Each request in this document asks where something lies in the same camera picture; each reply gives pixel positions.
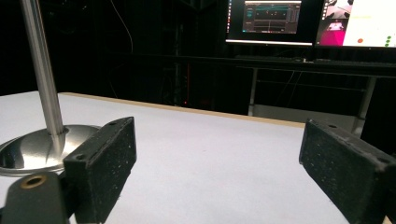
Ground dark screen computer monitor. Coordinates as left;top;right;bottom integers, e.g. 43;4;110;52
225;0;323;47

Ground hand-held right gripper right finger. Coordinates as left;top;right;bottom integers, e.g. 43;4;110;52
298;119;396;224

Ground black desk with metal legs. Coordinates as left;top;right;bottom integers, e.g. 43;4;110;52
174;54;396;138

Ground silver metal stand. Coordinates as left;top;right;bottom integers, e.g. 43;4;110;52
0;0;102;177

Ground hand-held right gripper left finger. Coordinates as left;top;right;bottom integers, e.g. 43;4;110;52
63;116;137;224

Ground white screen computer monitor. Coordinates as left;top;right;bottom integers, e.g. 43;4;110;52
315;0;396;49

